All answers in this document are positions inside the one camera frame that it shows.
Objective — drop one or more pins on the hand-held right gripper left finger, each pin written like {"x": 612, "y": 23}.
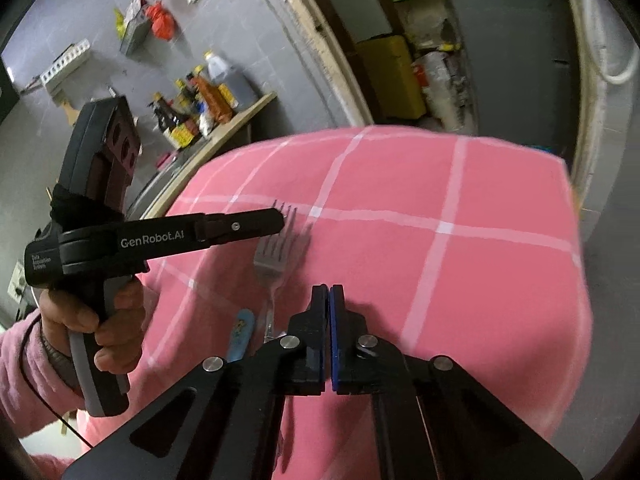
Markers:
{"x": 320, "y": 320}

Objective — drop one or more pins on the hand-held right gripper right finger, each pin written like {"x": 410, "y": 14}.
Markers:
{"x": 336, "y": 320}

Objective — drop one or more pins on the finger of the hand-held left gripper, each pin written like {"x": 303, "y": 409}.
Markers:
{"x": 240, "y": 227}

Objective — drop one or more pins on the silver fork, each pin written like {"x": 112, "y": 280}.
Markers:
{"x": 285, "y": 206}
{"x": 270, "y": 265}

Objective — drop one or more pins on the person's left forearm pink sleeve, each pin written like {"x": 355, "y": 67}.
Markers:
{"x": 25, "y": 375}

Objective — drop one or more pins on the person's left hand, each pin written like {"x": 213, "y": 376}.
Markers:
{"x": 80, "y": 315}

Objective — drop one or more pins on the pink plaid tablecloth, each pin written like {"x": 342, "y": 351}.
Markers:
{"x": 425, "y": 285}

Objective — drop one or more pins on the white seasoning packet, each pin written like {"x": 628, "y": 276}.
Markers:
{"x": 205, "y": 122}

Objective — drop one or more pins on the dark bottle yellow label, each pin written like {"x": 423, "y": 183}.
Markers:
{"x": 172, "y": 125}

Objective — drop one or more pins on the orange sauce bottle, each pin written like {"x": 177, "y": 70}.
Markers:
{"x": 214, "y": 102}

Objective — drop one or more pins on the dark sauce bottle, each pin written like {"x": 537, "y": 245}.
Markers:
{"x": 186, "y": 95}

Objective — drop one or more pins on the wooden grater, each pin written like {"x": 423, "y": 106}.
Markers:
{"x": 70, "y": 109}

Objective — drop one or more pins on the yellow container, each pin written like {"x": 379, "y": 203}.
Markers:
{"x": 390, "y": 77}

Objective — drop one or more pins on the red plastic bag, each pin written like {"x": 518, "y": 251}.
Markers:
{"x": 161, "y": 21}

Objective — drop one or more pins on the yellow snack packet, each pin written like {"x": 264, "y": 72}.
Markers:
{"x": 119, "y": 22}

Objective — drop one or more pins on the white plastic jug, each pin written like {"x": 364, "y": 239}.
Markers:
{"x": 442, "y": 85}

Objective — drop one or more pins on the grey cabinet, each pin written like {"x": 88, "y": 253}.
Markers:
{"x": 505, "y": 60}

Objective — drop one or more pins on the white wall basket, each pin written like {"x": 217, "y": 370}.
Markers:
{"x": 65, "y": 62}

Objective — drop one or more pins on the wooden door frame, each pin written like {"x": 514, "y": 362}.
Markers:
{"x": 320, "y": 35}

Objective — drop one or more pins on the metal wall shelf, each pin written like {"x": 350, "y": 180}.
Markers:
{"x": 135, "y": 35}

